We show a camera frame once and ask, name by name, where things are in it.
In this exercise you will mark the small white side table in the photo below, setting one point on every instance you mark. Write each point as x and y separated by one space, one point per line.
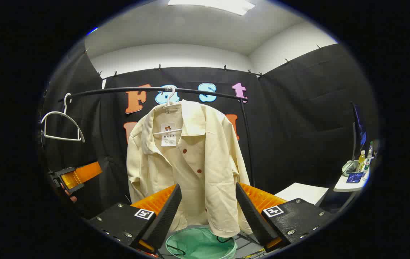
345 186

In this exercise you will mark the black clothes rack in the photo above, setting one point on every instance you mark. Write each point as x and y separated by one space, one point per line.
118 89

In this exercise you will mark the green capped bottle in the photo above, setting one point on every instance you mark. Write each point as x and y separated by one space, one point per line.
369 154

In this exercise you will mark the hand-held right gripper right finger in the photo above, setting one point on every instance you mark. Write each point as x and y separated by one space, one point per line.
253 216

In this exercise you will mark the black backdrop cloth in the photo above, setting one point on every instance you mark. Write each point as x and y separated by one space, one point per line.
298 126

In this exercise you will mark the ceiling light panel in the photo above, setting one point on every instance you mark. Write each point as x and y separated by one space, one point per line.
212 4

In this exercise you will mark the green laundry hamper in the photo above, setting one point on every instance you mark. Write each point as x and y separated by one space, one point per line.
197 244

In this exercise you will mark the dark computer monitor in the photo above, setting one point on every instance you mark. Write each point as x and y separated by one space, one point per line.
358 126

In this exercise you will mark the cream button shirt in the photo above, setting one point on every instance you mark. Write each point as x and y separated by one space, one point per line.
212 162

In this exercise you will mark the yellow drink bottle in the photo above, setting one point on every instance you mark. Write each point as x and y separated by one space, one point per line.
361 162

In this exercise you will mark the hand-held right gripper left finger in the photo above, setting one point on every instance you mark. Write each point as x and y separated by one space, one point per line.
165 216

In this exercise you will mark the white plastic hanger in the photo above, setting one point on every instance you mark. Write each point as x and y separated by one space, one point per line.
169 131
62 112

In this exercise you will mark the flat white board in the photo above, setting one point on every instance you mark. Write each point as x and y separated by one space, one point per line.
302 192

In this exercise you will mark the blue screen phone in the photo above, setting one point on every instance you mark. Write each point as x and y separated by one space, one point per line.
355 177

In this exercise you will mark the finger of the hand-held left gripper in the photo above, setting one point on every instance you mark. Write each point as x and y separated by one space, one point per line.
82 174

